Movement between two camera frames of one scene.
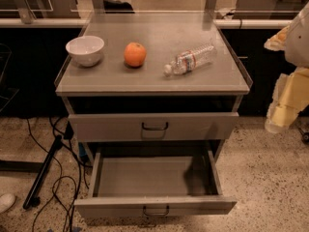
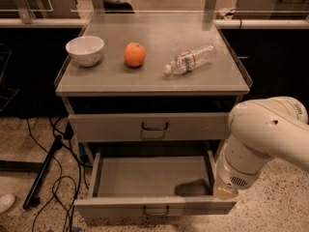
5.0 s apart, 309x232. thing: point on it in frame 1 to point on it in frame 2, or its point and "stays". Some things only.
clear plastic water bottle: [187, 61] stays
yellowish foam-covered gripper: [298, 45] to [232, 177]
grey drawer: [154, 182] stays
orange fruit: [134, 54] stays
